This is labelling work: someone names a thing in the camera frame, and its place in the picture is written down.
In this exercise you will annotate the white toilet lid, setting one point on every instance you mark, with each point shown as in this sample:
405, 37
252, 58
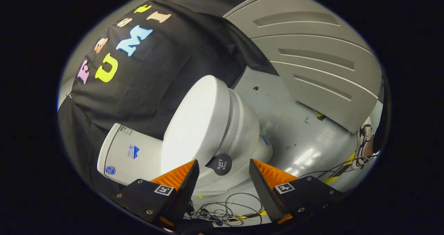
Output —
194, 124

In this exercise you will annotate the grey white drawer cabinet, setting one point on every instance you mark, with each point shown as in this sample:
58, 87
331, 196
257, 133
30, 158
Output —
312, 65

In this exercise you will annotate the black backdrop cloth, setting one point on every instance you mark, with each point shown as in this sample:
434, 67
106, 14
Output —
166, 68

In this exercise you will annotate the black white sneaker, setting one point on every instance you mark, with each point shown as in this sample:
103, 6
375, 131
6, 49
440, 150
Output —
364, 141

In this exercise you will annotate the white ceramic toilet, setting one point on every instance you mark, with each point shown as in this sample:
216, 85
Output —
128, 151

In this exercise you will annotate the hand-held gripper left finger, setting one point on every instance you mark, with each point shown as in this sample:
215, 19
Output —
185, 190

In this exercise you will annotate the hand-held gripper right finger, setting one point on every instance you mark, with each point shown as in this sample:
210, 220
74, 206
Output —
264, 193

